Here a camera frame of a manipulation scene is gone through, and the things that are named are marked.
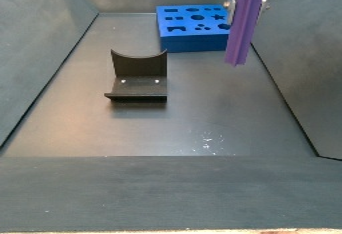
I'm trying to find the purple star-shaped peg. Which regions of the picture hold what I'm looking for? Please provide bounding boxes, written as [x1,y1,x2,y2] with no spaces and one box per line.
[224,0,262,66]

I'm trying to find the black curved bracket stand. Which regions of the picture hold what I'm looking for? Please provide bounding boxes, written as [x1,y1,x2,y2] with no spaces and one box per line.
[104,51,167,101]

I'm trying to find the blue shape-sorting foam board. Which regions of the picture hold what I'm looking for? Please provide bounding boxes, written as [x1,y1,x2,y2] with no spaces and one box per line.
[156,4,230,53]

